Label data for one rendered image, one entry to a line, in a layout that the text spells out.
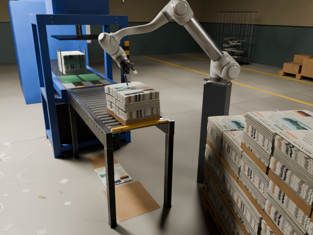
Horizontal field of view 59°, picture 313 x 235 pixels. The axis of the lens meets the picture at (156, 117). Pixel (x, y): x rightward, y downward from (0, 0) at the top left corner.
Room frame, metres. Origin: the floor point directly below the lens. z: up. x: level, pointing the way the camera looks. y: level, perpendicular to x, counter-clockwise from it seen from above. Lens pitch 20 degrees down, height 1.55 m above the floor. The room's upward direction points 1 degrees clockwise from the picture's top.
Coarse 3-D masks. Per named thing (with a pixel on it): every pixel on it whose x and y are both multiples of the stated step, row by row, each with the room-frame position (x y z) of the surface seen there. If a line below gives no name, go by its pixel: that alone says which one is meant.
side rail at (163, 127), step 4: (160, 112) 2.14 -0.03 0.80; (160, 116) 2.05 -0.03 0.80; (164, 116) 2.05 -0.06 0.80; (168, 120) 1.96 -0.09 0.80; (172, 120) 1.96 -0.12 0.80; (160, 124) 2.05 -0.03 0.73; (164, 124) 1.99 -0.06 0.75; (168, 124) 1.94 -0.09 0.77; (172, 124) 1.95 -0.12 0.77; (160, 128) 2.05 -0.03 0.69; (164, 128) 1.99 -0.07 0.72; (168, 128) 1.94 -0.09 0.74; (172, 128) 1.95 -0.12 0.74; (164, 132) 1.99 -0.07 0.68; (168, 132) 1.94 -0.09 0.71; (172, 132) 1.95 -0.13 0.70
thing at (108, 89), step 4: (112, 84) 2.15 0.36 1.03; (116, 84) 2.15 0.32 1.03; (120, 84) 2.14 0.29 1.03; (124, 84) 2.13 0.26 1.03; (136, 84) 2.13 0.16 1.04; (140, 84) 2.13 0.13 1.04; (144, 84) 2.13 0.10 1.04; (108, 88) 2.05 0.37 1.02; (112, 88) 2.00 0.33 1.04; (116, 88) 2.00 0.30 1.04; (108, 92) 2.06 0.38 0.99; (112, 92) 1.99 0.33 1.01; (108, 96) 2.07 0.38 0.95; (112, 96) 1.99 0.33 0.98; (108, 100) 2.08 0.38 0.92; (112, 100) 1.99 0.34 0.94; (108, 104) 2.09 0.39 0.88; (112, 104) 2.01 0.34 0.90; (108, 108) 2.09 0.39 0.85; (112, 108) 2.01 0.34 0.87
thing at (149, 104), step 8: (144, 88) 2.04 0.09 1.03; (152, 88) 2.03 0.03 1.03; (120, 96) 1.86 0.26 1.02; (128, 96) 1.82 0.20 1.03; (136, 96) 1.85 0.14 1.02; (144, 96) 1.88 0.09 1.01; (152, 96) 1.91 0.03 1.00; (120, 104) 1.87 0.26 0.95; (128, 104) 1.81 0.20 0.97; (136, 104) 1.84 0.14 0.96; (144, 104) 1.87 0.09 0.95; (152, 104) 1.90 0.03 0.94; (120, 112) 1.88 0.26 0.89; (128, 112) 1.81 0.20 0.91; (136, 112) 1.84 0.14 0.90; (144, 112) 1.87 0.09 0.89; (152, 112) 1.91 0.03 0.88; (128, 120) 1.81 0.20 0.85
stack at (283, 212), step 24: (216, 120) 1.90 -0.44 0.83; (240, 120) 1.90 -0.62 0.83; (216, 144) 1.78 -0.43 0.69; (240, 144) 1.49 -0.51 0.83; (216, 168) 1.73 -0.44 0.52; (240, 168) 1.42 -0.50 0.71; (216, 192) 1.71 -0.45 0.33; (240, 192) 1.36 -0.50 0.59; (264, 192) 1.15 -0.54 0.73; (240, 216) 1.33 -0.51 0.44; (288, 216) 0.96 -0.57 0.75
